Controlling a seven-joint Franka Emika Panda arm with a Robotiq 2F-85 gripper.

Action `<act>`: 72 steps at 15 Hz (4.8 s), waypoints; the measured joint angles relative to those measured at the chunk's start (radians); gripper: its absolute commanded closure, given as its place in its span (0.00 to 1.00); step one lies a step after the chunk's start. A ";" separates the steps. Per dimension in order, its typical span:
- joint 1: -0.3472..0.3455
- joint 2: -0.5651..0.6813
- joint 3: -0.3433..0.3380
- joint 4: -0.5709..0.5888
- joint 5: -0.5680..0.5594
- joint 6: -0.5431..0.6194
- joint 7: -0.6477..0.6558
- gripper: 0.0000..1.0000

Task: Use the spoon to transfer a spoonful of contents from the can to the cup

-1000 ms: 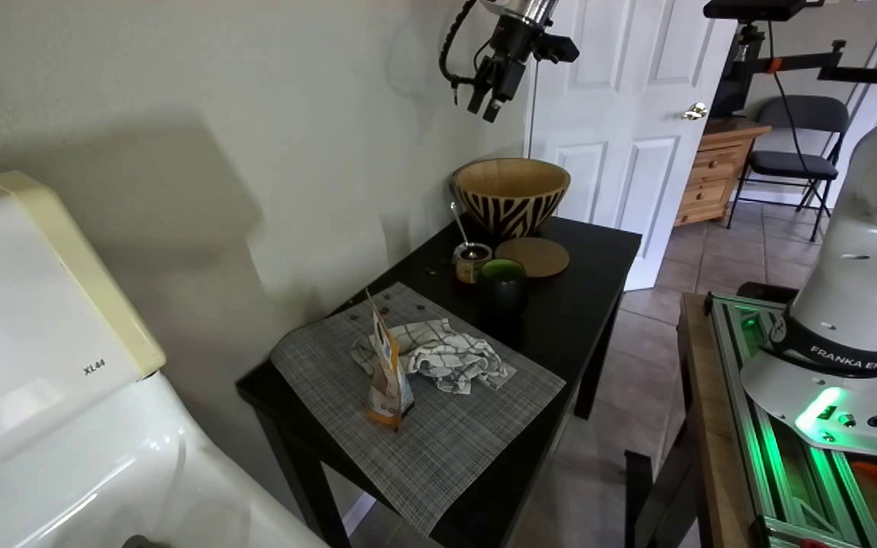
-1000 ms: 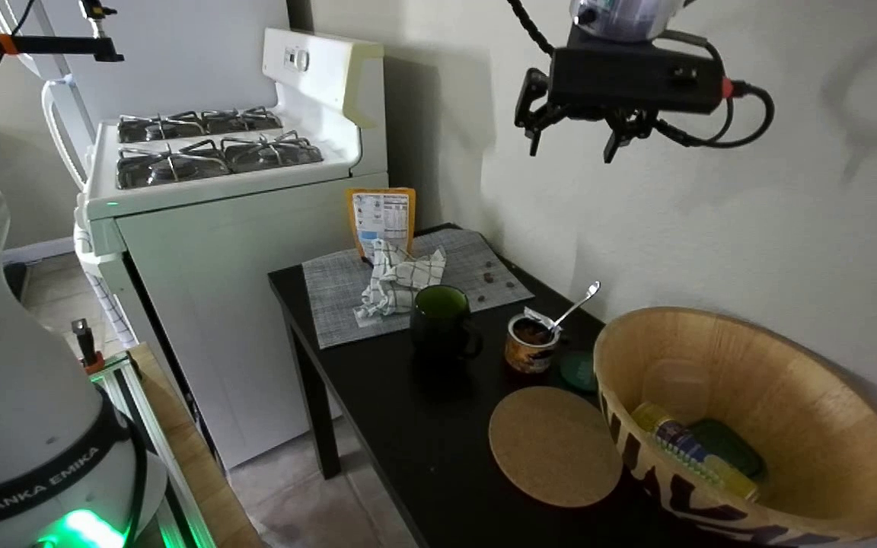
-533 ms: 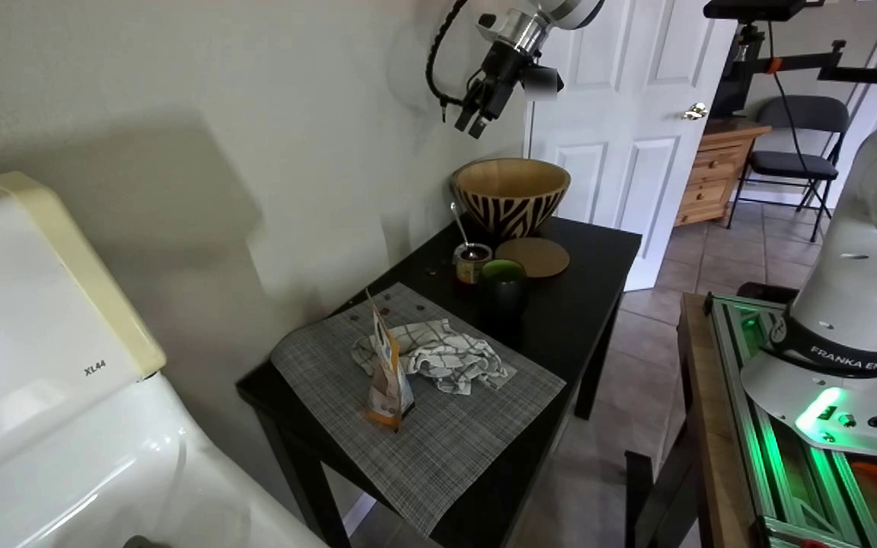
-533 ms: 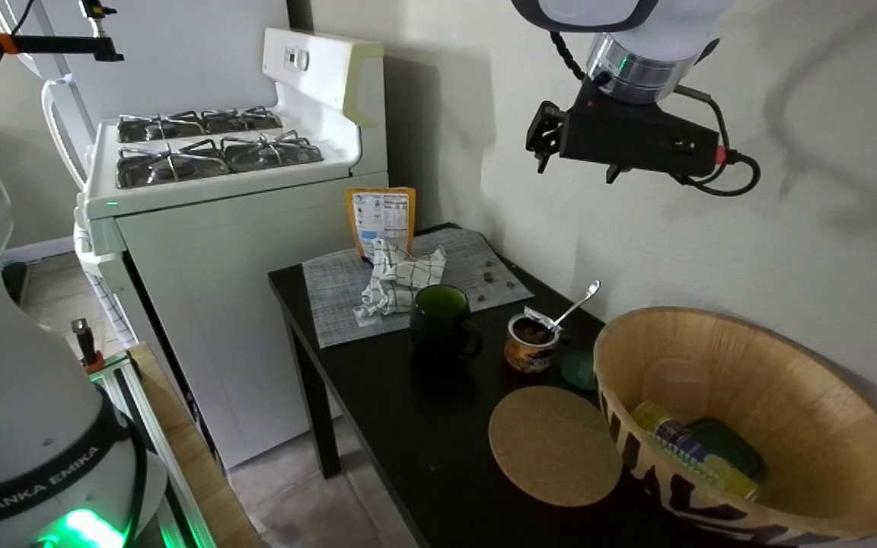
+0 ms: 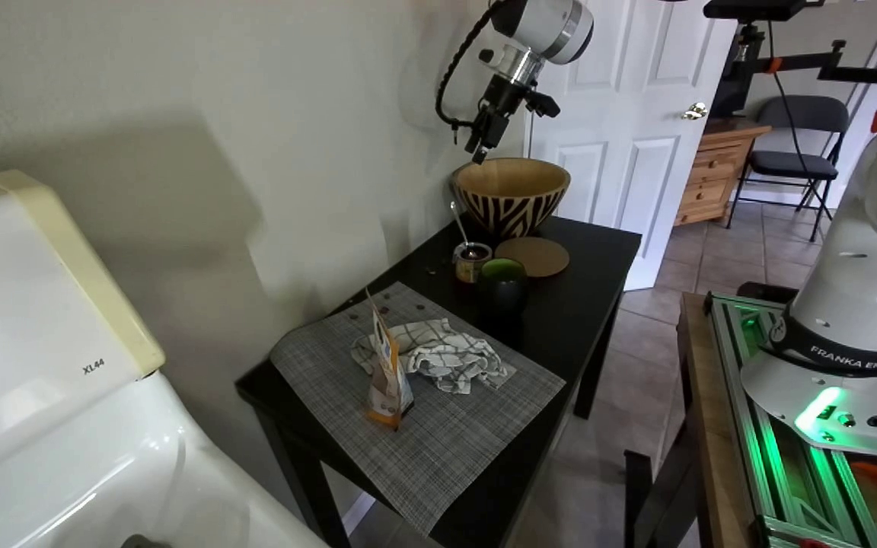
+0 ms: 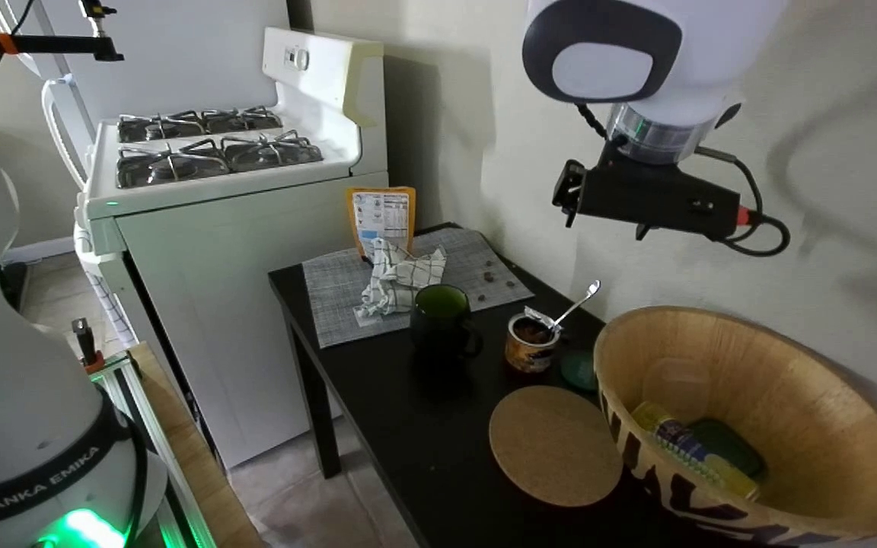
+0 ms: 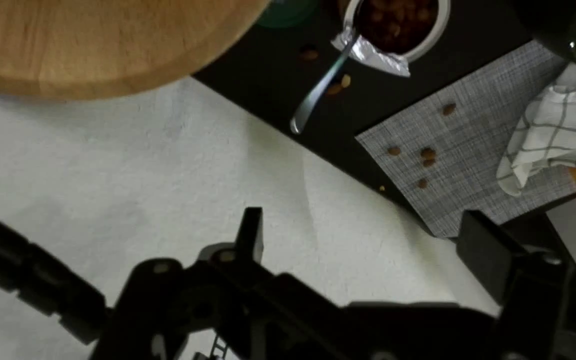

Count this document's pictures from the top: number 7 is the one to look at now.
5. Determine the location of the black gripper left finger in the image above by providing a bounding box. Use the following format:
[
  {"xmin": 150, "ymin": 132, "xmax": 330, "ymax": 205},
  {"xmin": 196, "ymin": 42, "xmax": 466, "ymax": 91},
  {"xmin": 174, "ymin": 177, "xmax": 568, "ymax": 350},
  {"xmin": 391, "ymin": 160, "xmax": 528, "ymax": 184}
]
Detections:
[{"xmin": 196, "ymin": 206, "xmax": 285, "ymax": 297}]

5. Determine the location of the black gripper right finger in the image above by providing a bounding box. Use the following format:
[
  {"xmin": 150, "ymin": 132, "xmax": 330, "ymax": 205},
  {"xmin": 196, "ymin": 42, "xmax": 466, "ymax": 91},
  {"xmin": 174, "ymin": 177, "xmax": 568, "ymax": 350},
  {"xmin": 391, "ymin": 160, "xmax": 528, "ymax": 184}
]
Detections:
[{"xmin": 457, "ymin": 210, "xmax": 575, "ymax": 360}]

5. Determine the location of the silver metal spoon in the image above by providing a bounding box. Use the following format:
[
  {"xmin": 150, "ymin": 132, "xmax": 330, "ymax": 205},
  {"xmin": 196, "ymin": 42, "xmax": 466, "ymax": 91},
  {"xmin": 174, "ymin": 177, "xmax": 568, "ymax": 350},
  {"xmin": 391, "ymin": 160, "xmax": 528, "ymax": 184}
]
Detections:
[{"xmin": 288, "ymin": 37, "xmax": 361, "ymax": 137}]

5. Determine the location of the gray woven placemat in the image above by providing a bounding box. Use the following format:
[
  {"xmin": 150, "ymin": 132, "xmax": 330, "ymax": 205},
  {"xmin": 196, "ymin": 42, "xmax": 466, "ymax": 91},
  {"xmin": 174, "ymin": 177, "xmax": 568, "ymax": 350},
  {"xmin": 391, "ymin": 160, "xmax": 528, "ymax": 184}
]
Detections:
[{"xmin": 354, "ymin": 38, "xmax": 576, "ymax": 240}]

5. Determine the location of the white checkered cloth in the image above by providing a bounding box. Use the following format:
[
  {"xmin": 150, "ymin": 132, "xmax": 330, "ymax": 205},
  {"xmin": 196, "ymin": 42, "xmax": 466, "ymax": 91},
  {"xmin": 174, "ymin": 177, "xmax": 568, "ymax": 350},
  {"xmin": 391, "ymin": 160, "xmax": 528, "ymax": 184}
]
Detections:
[{"xmin": 496, "ymin": 63, "xmax": 576, "ymax": 199}]

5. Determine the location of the black table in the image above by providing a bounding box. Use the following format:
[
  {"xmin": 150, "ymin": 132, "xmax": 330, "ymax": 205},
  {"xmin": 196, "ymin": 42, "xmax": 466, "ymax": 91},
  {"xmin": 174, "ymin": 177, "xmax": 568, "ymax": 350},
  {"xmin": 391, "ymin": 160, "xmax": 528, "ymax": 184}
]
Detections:
[{"xmin": 193, "ymin": 0, "xmax": 576, "ymax": 277}]

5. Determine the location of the wooden zebra pattern bowl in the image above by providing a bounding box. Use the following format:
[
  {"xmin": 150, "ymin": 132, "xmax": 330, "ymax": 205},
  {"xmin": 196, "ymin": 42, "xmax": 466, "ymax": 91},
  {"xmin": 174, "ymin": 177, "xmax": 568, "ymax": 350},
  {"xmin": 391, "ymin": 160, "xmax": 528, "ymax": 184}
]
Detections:
[{"xmin": 0, "ymin": 0, "xmax": 274, "ymax": 105}]

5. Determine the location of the brown nuts pile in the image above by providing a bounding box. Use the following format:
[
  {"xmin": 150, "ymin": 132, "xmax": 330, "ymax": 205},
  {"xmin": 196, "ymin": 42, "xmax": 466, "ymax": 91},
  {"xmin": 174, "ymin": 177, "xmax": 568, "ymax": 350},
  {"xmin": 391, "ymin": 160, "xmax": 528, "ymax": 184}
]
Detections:
[{"xmin": 356, "ymin": 0, "xmax": 438, "ymax": 57}]

